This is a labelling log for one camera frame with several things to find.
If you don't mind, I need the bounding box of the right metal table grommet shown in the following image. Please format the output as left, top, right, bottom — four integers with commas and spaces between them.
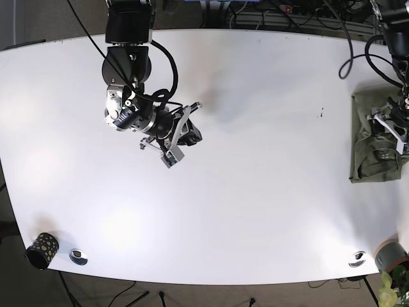
348, 251, 367, 268

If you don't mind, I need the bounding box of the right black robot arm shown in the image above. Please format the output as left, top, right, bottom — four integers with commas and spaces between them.
102, 1, 203, 168

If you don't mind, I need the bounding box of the black floral cup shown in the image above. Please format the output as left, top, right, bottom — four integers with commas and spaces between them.
25, 232, 59, 270

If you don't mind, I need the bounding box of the left metal table grommet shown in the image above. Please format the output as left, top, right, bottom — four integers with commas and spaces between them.
69, 249, 88, 265

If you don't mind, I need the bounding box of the metal table grommet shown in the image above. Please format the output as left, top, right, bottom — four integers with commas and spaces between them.
69, 249, 88, 265
348, 251, 367, 268

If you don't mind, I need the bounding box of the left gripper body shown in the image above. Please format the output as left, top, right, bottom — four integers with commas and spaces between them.
369, 103, 408, 154

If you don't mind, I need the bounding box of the grey plant pot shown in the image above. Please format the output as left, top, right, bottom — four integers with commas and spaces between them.
374, 239, 408, 273

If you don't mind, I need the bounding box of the olive green T-shirt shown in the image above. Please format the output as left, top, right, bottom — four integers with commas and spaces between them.
350, 88, 408, 184

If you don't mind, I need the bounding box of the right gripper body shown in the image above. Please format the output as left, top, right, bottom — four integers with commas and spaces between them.
140, 102, 202, 168

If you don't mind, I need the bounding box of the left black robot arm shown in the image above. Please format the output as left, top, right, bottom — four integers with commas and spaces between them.
371, 1, 408, 155

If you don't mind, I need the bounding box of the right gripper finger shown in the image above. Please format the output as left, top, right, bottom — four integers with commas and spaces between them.
180, 123, 203, 146

